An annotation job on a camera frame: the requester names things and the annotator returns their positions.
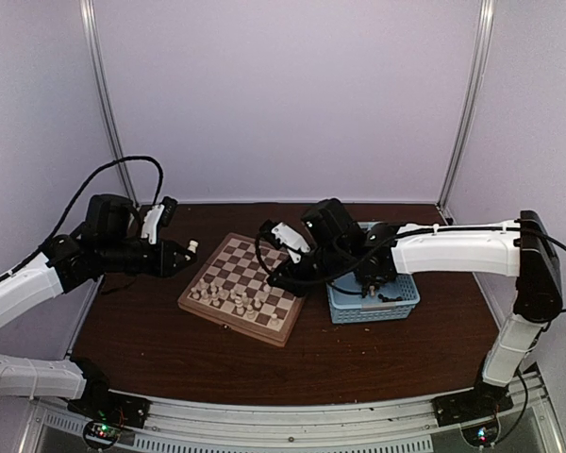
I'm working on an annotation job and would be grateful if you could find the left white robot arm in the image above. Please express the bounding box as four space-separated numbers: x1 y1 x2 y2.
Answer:
0 194 198 419

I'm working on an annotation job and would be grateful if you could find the aluminium frame post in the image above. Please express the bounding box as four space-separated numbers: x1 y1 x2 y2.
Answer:
78 0 141 211
437 0 496 216

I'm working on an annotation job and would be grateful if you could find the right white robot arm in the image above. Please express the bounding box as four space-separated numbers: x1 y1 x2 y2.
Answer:
257 198 563 417

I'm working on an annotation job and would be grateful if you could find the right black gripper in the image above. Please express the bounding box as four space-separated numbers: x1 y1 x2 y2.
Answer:
267 243 351 299

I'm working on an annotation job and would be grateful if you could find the white king chess piece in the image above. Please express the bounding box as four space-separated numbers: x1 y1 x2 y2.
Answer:
188 240 199 253

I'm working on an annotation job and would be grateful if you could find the white queen chess piece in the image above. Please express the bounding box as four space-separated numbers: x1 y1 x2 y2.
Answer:
235 298 245 316

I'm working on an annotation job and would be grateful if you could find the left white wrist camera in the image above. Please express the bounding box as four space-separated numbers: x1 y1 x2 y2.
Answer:
141 196 178 245

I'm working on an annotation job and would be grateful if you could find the front aluminium rail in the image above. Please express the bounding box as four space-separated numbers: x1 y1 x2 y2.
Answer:
14 371 566 452

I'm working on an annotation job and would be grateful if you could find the black cable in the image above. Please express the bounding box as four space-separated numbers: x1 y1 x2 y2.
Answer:
254 221 397 298
0 155 165 289

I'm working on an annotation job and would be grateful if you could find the right aluminium frame post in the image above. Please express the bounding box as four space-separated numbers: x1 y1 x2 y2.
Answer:
437 0 496 216

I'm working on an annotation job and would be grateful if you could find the wooden folding chess board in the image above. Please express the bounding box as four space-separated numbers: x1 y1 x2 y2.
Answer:
177 233 304 347

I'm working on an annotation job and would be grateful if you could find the light blue plastic basket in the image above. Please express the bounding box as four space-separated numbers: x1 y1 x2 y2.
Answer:
326 220 423 326

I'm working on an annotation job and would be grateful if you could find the dark chess pieces pile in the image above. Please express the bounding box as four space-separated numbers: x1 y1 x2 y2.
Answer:
368 282 403 303

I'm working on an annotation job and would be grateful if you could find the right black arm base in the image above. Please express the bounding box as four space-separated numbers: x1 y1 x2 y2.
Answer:
432 377 513 427

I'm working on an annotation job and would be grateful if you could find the left aluminium frame post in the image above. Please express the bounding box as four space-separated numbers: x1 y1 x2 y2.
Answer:
78 0 141 211

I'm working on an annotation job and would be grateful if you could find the left black cable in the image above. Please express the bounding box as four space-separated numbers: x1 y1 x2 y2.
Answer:
0 155 165 289

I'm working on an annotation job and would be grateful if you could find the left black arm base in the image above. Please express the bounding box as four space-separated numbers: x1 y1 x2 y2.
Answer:
65 358 150 428

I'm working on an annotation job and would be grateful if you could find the right black cable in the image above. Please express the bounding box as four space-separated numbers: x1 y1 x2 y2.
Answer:
254 221 397 298

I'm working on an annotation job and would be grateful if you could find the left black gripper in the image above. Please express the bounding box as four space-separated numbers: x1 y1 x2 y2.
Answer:
98 238 196 277

